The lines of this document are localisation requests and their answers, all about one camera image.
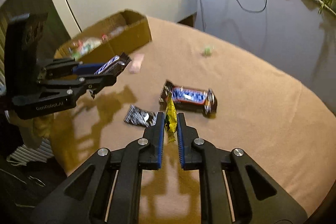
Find small Snickers bar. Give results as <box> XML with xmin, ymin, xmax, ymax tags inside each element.
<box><xmin>94</xmin><ymin>52</ymin><xmax>131</xmax><ymax>77</ymax></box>

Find pink candy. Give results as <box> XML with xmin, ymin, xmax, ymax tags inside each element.
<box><xmin>129</xmin><ymin>53</ymin><xmax>145</xmax><ymax>74</ymax></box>

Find black white patterned packet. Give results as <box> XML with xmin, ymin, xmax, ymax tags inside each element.
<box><xmin>123</xmin><ymin>105</ymin><xmax>158</xmax><ymax>127</ymax></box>

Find yellow candy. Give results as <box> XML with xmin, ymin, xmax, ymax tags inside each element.
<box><xmin>165</xmin><ymin>92</ymin><xmax>177</xmax><ymax>143</ymax></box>

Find long Snickers bar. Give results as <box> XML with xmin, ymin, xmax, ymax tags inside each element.
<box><xmin>159</xmin><ymin>80</ymin><xmax>218</xmax><ymax>117</ymax></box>

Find brown cardboard box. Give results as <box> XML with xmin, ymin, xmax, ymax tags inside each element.
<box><xmin>54</xmin><ymin>10</ymin><xmax>152</xmax><ymax>64</ymax></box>

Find small green candy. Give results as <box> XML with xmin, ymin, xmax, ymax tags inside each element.
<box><xmin>202</xmin><ymin>46</ymin><xmax>214</xmax><ymax>57</ymax></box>

